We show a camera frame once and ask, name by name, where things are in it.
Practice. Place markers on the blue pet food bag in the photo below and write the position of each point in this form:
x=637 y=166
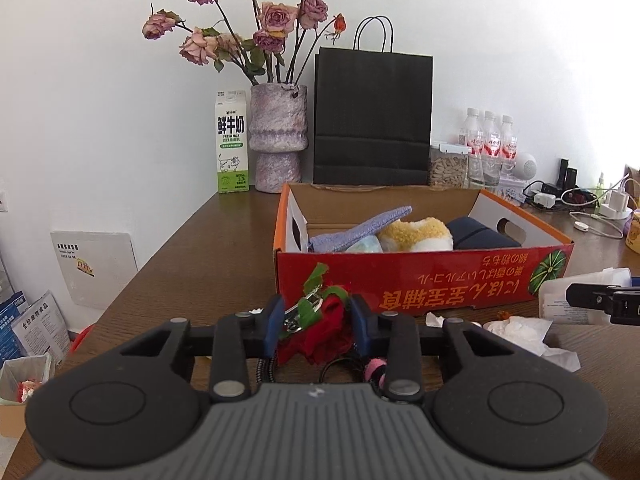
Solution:
x=12 y=320

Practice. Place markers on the red fabric rose clip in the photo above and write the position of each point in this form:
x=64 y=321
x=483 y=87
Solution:
x=325 y=332

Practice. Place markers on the white plug adapter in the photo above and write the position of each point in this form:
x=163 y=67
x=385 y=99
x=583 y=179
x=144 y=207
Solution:
x=544 y=200

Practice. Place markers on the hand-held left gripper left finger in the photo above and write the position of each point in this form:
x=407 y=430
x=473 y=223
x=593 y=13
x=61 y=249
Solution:
x=275 y=322

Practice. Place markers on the dried pink roses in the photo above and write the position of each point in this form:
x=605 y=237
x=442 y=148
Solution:
x=275 y=20

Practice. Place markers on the yellow and white plush toy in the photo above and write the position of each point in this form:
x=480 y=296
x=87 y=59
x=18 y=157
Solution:
x=415 y=235

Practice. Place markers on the clear seed container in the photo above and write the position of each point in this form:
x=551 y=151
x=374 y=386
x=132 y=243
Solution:
x=447 y=170

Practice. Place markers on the white wall panel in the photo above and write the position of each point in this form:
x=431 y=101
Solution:
x=95 y=270

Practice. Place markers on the crumpled white tissue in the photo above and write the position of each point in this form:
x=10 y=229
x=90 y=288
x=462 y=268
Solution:
x=525 y=335

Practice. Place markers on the white green milk carton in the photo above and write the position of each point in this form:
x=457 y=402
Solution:
x=232 y=145

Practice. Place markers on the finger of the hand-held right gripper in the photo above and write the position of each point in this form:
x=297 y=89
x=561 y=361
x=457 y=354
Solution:
x=622 y=305

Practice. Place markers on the purple fabric pouch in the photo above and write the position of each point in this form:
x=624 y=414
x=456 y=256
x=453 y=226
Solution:
x=360 y=230

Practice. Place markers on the red label water bottle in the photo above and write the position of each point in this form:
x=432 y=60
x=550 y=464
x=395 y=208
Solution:
x=491 y=137
x=471 y=135
x=507 y=140

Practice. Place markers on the small white tissue scrap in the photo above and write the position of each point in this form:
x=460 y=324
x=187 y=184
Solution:
x=434 y=320

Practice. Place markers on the red stool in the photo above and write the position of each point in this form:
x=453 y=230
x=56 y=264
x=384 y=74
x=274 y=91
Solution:
x=82 y=337

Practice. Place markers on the iridescent plastic bag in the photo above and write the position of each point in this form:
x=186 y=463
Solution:
x=365 y=245

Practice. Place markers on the white printed tin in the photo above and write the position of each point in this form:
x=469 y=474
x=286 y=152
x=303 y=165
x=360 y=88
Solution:
x=515 y=190

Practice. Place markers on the cardboard trash bin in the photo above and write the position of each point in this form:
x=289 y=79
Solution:
x=20 y=405

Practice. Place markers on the white pet food bag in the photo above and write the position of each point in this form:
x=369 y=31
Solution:
x=40 y=330

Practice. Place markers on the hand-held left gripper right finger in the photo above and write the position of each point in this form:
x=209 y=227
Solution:
x=359 y=325

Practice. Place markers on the red cardboard box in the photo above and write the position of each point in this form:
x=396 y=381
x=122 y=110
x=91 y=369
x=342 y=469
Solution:
x=450 y=285

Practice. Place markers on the black paper bag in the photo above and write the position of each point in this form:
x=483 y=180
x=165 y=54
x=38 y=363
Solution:
x=372 y=110

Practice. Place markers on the white plastic bottle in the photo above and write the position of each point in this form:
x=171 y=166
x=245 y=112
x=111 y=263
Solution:
x=555 y=300

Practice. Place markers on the white charger block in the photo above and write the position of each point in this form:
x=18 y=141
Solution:
x=616 y=205

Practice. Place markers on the small green spray bottle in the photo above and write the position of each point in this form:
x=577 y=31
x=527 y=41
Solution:
x=601 y=185

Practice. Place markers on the white round speaker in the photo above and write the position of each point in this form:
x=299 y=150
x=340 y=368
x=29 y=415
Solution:
x=526 y=166

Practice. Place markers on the black cosmetic bottles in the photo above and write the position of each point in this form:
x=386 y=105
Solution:
x=567 y=175

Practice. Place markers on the purple stone vase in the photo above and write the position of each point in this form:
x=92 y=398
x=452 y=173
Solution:
x=277 y=135

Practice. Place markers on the wooden desktop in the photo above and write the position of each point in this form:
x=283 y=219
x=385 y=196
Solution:
x=210 y=260

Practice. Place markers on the navy zipper pouch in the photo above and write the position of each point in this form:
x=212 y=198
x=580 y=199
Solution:
x=480 y=235

